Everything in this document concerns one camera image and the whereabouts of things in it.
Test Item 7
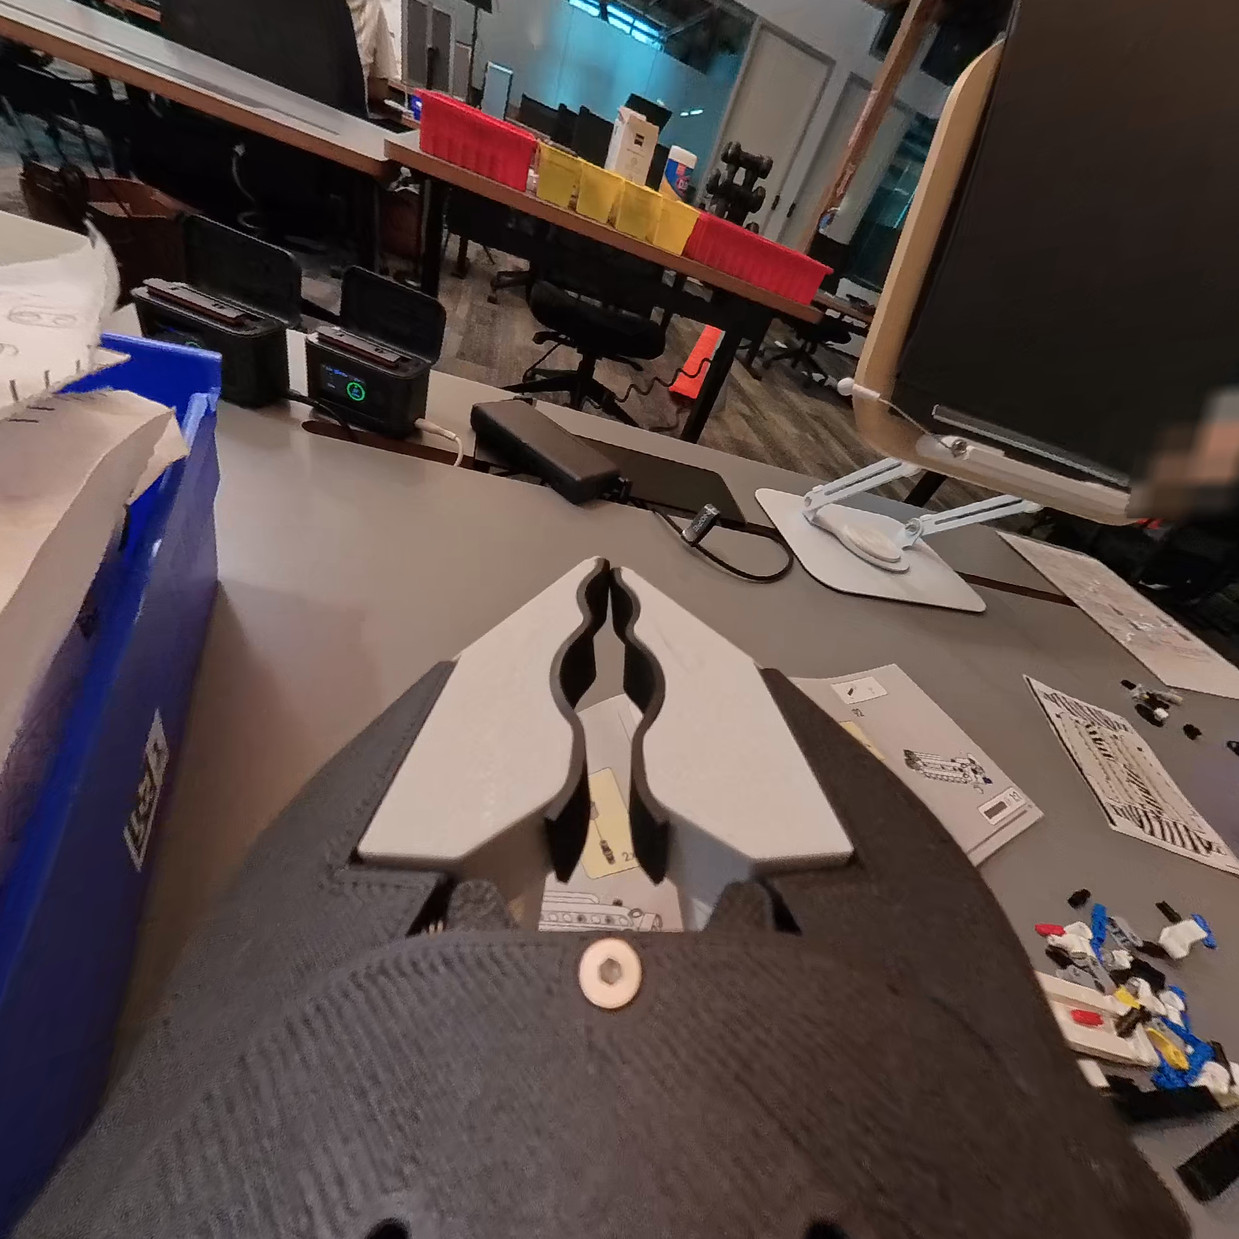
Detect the black battery charging case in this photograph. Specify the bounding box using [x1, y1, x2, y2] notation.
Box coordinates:
[305, 266, 448, 439]
[131, 214, 304, 409]

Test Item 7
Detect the white cardboard box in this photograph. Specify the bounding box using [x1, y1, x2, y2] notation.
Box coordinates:
[605, 106, 661, 176]

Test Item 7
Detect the lego instruction booklet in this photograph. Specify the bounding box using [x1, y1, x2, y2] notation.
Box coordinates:
[537, 663, 1046, 934]

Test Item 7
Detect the white charging cable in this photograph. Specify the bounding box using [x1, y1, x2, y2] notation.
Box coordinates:
[305, 415, 469, 471]

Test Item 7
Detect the white printed paper sheet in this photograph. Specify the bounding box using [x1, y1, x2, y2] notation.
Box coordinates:
[1002, 529, 1239, 699]

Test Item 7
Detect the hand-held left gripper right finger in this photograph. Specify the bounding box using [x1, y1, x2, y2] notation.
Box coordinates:
[610, 566, 859, 928]

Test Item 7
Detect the black office chair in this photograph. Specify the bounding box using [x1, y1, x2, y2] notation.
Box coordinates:
[502, 280, 672, 409]

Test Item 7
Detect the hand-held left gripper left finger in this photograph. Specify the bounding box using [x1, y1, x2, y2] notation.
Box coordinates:
[358, 556, 611, 883]

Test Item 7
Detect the pile of small lego parts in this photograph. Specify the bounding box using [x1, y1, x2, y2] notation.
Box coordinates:
[1035, 885, 1239, 1118]

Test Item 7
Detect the zebra striped sticker sheet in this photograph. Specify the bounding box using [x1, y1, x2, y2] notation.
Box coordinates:
[1025, 675, 1239, 878]

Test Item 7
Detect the black cable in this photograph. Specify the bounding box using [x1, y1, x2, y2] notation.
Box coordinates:
[619, 491, 797, 585]

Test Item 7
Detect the black panel with wooden back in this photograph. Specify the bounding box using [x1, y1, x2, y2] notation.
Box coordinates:
[852, 0, 1239, 526]

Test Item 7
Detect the blue storage bin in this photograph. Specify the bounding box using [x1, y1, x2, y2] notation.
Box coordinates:
[0, 333, 226, 1204]

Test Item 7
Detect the small black white lego assembly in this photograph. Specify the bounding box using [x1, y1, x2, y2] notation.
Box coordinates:
[1122, 677, 1189, 726]

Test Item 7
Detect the long black lego beam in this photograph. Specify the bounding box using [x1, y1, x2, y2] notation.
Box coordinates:
[1175, 1123, 1239, 1204]

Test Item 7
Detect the white paper bag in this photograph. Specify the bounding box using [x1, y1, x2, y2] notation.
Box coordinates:
[0, 212, 191, 620]

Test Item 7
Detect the black dumbbell rack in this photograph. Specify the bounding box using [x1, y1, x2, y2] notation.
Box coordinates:
[707, 139, 772, 230]

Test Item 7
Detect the black power adapter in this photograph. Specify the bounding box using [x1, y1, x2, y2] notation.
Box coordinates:
[472, 398, 624, 507]

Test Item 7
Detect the red plastic bin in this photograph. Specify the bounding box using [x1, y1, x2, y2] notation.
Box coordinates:
[416, 88, 540, 190]
[683, 211, 835, 304]

